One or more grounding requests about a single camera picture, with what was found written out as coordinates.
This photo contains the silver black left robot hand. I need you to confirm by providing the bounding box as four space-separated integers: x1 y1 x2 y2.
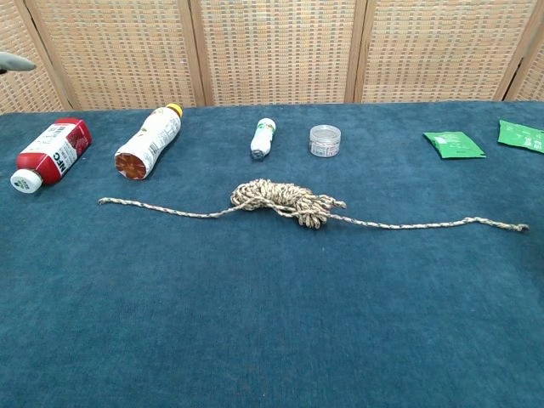
0 50 37 77

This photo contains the beige speckled braided rope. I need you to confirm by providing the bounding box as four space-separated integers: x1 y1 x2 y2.
97 178 530 234

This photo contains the woven rattan screen panel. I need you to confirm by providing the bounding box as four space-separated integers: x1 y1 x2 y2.
0 0 73 115
354 0 539 104
505 0 544 102
25 0 207 111
189 0 369 107

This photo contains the red juice bottle white cap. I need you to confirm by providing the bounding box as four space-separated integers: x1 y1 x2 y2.
9 117 94 196

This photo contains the white labelled bottle yellow cap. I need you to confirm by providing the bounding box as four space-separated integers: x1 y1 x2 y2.
113 103 184 181

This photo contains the small white bottle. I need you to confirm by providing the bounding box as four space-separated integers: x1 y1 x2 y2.
249 117 277 162

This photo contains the blue velvet tablecloth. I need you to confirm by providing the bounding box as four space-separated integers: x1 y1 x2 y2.
0 100 544 408

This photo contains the clear round plastic jar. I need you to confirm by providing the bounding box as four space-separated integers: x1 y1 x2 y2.
309 124 343 159

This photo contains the green foil packet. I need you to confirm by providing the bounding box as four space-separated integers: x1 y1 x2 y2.
496 119 544 155
422 130 487 160

